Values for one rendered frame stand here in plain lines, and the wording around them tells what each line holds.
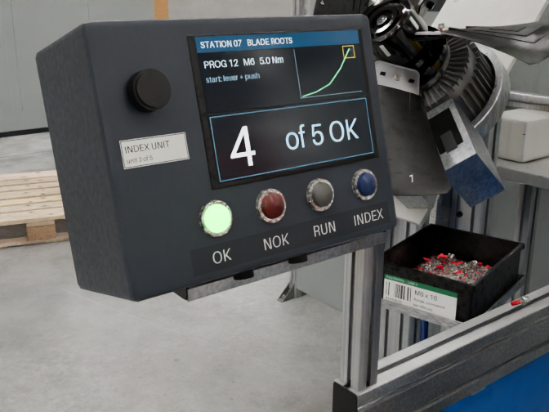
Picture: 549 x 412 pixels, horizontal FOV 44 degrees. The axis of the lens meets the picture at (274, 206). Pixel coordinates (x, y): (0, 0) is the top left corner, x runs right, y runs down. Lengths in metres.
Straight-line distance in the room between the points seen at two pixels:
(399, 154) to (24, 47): 5.62
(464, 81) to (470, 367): 0.64
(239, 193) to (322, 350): 2.11
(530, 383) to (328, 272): 1.75
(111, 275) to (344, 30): 0.28
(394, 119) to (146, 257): 0.82
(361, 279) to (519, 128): 1.16
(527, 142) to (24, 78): 5.36
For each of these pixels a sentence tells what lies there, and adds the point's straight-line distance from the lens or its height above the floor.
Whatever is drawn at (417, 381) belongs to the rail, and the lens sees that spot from 0.85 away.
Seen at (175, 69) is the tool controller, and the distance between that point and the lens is 0.49.
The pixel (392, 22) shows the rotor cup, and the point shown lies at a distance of 1.31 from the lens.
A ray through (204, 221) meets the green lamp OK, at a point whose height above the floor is 1.12.
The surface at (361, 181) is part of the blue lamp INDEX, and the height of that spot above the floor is 1.12.
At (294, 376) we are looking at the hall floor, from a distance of 2.43.
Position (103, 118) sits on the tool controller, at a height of 1.19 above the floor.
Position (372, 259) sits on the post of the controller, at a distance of 0.72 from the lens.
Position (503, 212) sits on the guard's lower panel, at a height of 0.64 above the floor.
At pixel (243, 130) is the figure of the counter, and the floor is 1.17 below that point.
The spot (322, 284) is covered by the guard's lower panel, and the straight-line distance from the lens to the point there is 2.81.
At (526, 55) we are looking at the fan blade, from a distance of 1.12.
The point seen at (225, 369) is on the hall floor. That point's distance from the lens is 2.47.
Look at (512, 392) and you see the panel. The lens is 1.07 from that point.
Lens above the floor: 1.27
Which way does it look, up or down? 18 degrees down
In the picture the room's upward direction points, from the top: straight up
